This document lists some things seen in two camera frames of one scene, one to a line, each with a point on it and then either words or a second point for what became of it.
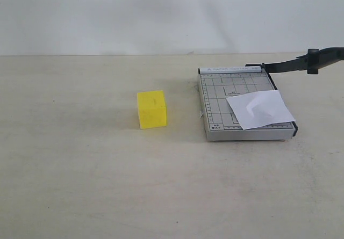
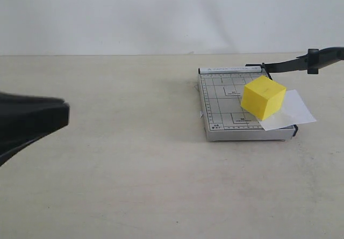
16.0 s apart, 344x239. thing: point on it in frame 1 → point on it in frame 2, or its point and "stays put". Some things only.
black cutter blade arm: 310,62 stays put
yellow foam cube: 152,109 → 263,97
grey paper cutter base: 215,84 stays put
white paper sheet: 260,109 → 292,112
